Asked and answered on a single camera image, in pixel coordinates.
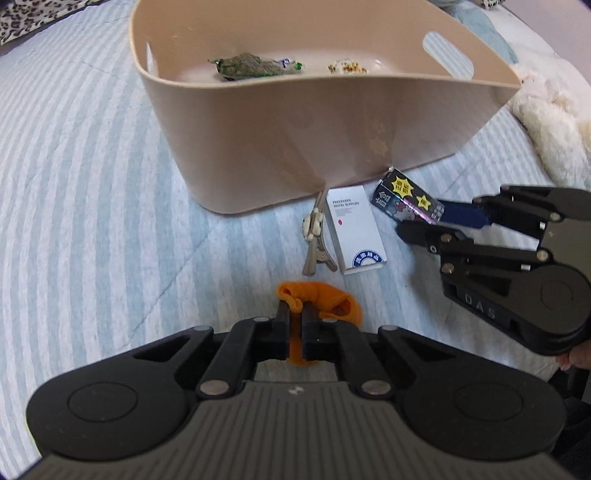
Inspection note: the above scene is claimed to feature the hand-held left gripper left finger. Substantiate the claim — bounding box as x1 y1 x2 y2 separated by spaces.
134 300 291 400

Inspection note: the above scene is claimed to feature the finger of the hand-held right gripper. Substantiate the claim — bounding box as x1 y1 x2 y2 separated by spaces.
397 220 553 302
436 185 591 232

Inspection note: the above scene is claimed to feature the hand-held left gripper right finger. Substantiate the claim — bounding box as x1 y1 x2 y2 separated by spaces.
302 307 459 398

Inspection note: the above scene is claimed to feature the dark packet with yellow stars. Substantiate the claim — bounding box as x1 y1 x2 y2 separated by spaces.
370 168 447 225

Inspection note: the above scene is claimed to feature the orange cloth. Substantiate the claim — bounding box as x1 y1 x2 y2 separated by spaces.
276 282 366 368

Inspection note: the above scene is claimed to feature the beige plastic basket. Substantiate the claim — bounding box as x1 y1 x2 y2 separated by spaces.
128 0 522 216

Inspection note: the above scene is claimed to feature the person's right hand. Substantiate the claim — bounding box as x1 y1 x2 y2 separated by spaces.
556 342 591 371

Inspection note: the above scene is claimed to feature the white cardboard box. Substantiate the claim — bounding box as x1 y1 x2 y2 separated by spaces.
325 185 388 277

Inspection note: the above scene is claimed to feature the beige hair clip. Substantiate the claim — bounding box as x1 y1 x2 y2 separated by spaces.
302 188 338 277

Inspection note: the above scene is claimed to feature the white fluffy plush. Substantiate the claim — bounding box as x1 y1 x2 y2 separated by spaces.
508 64 591 188

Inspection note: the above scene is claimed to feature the yellow white candy packet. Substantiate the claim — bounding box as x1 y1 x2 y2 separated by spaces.
327 58 369 75

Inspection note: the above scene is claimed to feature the light blue cloth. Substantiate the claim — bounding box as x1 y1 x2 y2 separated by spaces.
436 0 519 66

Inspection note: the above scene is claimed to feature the white quilt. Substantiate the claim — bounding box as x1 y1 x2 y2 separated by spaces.
478 7 591 100

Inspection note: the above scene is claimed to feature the blue striped bed sheet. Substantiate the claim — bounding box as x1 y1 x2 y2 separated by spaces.
0 2 566 464

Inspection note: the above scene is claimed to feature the green snack packet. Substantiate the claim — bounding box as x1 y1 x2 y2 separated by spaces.
208 52 306 82

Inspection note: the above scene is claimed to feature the leopard print cloth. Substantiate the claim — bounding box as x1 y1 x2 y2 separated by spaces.
0 0 136 45

